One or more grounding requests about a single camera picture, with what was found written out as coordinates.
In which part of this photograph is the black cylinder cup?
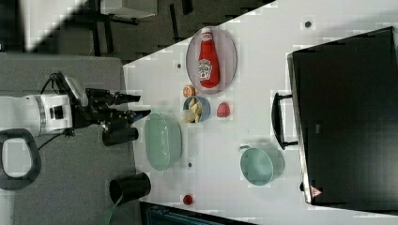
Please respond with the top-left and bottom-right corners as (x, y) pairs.
(102, 127), (139, 146)
(109, 172), (151, 205)

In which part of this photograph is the green perforated colander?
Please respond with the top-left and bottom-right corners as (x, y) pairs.
(145, 113), (182, 172)

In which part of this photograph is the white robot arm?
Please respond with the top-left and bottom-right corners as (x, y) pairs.
(1, 88), (151, 137)

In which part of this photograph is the black grey handle frame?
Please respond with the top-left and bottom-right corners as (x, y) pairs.
(0, 128), (41, 190)

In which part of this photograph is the grey oval plate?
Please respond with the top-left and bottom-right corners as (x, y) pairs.
(186, 26), (237, 95)

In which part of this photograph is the peeled banana toy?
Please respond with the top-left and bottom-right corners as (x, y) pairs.
(183, 98), (203, 123)

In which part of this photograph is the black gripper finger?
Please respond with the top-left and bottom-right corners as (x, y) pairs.
(133, 110), (151, 120)
(116, 94), (141, 105)

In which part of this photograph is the orange slice toy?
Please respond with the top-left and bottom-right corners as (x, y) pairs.
(183, 85), (196, 98)

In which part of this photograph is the black cylinder cup lower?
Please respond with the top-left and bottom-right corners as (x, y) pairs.
(109, 172), (151, 205)

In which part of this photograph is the small red strawberry toy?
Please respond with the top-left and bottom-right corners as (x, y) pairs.
(183, 195), (193, 205)

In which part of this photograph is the blue bowl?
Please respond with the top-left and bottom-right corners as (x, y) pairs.
(183, 97), (210, 123)

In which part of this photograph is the red ketchup bottle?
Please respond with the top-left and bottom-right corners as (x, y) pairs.
(198, 27), (220, 88)

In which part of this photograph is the black cylinder cup upper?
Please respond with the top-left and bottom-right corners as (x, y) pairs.
(102, 127), (139, 146)

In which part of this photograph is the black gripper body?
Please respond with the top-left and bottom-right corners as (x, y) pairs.
(73, 88), (129, 128)

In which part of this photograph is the green mug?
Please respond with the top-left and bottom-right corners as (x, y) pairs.
(238, 144), (284, 186)

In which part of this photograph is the black toaster oven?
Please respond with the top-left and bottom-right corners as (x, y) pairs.
(287, 26), (398, 215)

